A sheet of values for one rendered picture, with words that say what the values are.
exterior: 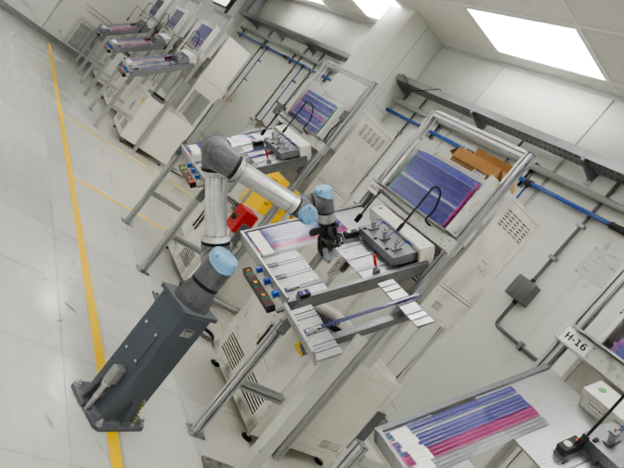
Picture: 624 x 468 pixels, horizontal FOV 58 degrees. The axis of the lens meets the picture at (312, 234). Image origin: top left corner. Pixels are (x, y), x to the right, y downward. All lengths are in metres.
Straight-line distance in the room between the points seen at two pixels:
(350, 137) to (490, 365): 1.81
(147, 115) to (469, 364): 4.52
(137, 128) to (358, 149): 3.50
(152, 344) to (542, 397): 1.39
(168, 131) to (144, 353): 4.97
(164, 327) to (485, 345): 2.57
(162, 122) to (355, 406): 4.70
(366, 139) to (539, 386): 2.34
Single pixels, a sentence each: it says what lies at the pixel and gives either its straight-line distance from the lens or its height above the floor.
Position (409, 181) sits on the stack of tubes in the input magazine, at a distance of 3.00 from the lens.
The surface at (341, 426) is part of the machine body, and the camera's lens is 3.10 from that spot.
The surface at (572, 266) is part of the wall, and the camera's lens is 4.13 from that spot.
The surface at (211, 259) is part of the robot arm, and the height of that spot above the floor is 0.74.
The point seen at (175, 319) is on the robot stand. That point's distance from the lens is 2.14.
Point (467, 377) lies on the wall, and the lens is 4.16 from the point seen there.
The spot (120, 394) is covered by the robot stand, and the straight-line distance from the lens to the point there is 2.29.
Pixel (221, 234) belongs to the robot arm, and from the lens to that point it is 2.24.
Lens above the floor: 1.28
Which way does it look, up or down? 6 degrees down
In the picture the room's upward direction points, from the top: 39 degrees clockwise
